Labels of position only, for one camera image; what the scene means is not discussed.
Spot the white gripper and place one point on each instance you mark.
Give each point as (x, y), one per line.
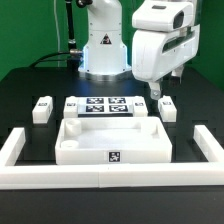
(166, 37)

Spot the white desk tabletop tray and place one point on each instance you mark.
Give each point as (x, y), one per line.
(112, 140)

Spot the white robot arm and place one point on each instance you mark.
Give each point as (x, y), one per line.
(105, 55)

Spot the fiducial marker base plate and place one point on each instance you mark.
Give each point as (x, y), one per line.
(105, 106)

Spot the black camera stand pole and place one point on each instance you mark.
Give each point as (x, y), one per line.
(72, 64)

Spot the white U-shaped boundary frame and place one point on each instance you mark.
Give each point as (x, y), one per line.
(210, 172)

